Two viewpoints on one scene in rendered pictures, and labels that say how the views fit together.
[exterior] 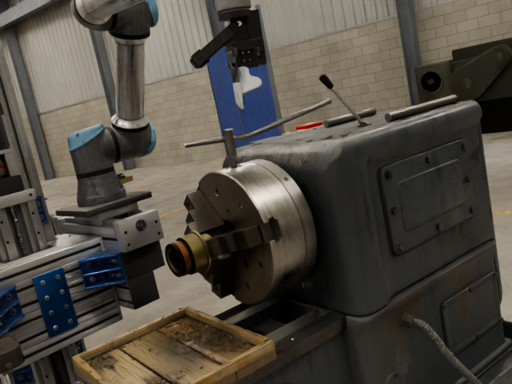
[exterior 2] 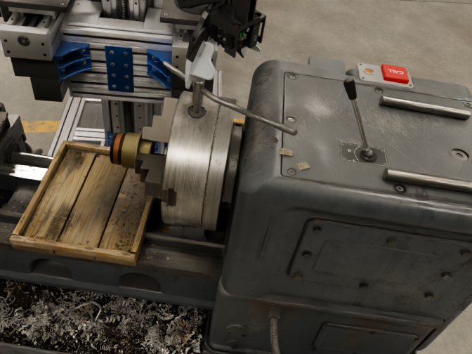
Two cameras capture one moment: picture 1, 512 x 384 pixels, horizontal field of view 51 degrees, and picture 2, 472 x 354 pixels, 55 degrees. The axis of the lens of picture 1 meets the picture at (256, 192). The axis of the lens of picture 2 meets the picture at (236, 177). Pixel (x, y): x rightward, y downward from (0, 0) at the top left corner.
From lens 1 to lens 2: 90 cm
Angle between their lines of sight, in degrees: 46
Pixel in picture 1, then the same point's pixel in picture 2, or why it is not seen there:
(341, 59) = not seen: outside the picture
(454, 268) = (359, 315)
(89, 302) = (147, 82)
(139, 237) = not seen: hidden behind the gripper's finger
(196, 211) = (160, 119)
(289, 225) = (187, 202)
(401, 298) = (274, 301)
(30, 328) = (95, 77)
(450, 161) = (428, 254)
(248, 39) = (232, 15)
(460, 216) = (405, 291)
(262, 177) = (196, 147)
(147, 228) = not seen: hidden behind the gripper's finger
